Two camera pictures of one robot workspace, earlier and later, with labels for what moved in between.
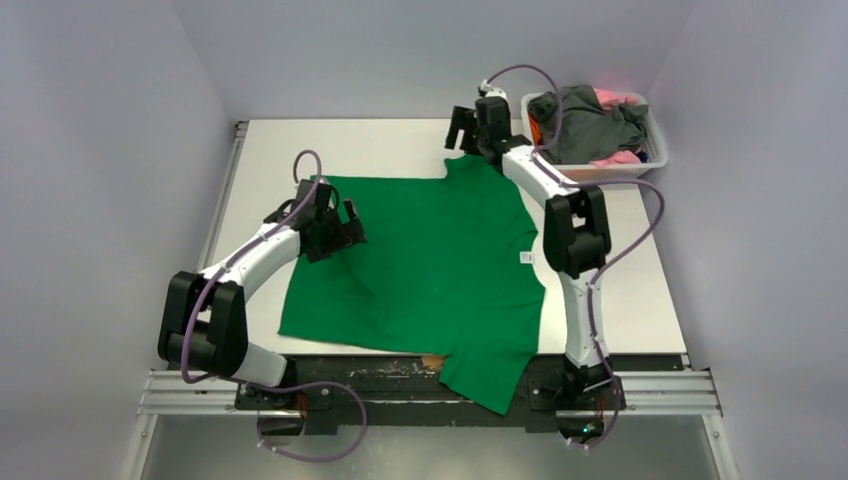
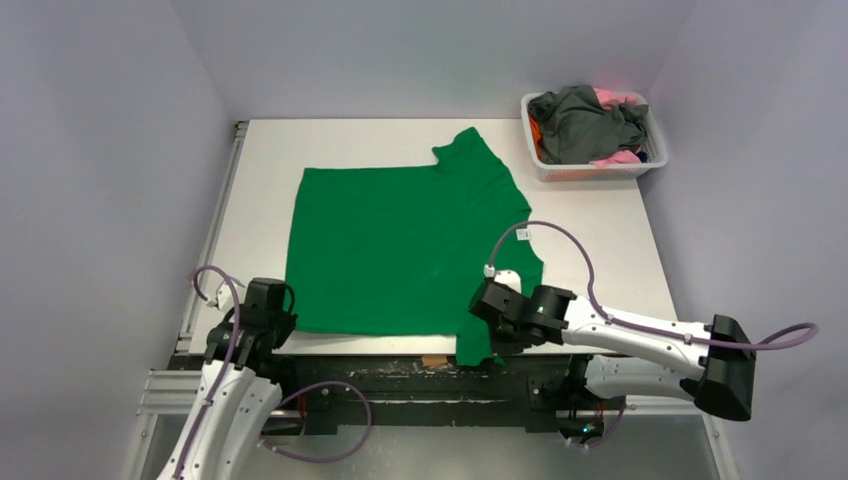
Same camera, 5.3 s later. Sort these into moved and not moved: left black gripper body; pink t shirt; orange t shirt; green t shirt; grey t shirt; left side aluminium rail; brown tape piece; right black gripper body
Moved: right black gripper body; green t shirt; left black gripper body
Not moved: pink t shirt; orange t shirt; grey t shirt; brown tape piece; left side aluminium rail
